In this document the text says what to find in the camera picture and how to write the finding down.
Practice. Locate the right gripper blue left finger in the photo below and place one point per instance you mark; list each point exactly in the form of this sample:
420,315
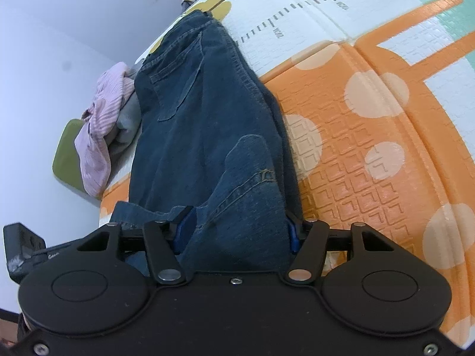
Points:
164,240

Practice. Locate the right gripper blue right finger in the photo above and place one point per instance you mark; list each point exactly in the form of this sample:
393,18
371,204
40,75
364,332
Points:
308,244

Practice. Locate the dark blue denim jeans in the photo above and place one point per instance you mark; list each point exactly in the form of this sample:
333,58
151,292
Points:
213,139

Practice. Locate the green upholstered chair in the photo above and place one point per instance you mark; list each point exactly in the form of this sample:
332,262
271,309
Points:
66,162

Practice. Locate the grey garment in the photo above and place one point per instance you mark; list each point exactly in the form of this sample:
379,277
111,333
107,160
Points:
124,131

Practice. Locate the pink striped shirt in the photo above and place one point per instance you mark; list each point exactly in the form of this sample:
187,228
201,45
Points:
113,89

